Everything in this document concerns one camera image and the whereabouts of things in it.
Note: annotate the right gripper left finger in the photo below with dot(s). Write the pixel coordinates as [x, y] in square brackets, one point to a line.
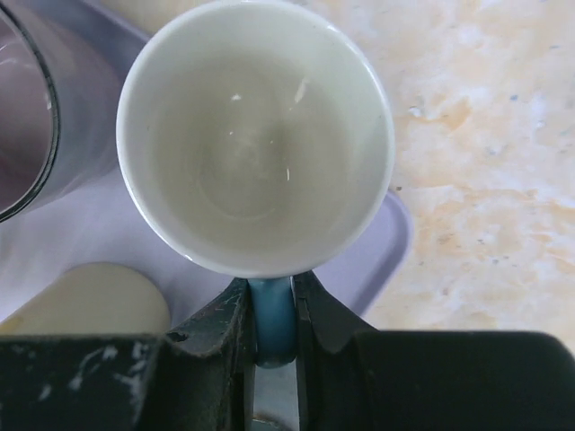
[202, 375]

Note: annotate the transparent purple cup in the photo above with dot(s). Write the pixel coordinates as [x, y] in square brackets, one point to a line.
[59, 97]

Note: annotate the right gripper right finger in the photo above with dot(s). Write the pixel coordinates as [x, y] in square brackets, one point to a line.
[332, 382]

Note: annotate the lavender plastic tray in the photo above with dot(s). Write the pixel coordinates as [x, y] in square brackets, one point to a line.
[102, 223]

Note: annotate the cream and blue mug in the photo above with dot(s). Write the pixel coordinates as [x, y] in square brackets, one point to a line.
[257, 141]

